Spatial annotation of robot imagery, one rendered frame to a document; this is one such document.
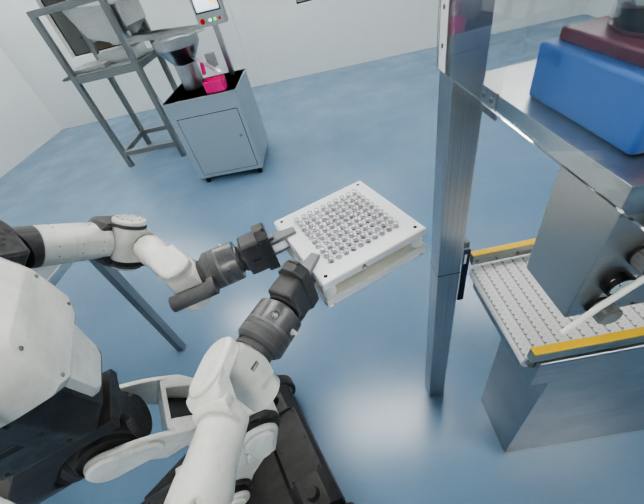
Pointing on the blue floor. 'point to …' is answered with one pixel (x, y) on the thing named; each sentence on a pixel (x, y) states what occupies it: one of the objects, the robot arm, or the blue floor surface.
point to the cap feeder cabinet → (219, 127)
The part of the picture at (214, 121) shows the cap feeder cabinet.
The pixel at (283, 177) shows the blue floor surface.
